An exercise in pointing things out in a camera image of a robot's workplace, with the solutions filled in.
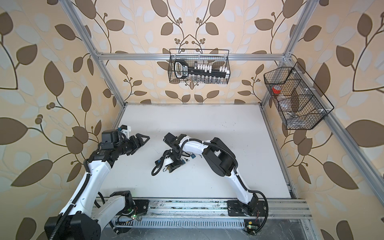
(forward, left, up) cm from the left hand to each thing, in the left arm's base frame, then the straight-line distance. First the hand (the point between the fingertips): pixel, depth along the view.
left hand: (146, 139), depth 78 cm
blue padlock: (0, -25, -18) cm, 31 cm away
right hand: (-7, -10, -19) cm, 23 cm away
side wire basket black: (+15, -79, +14) cm, 82 cm away
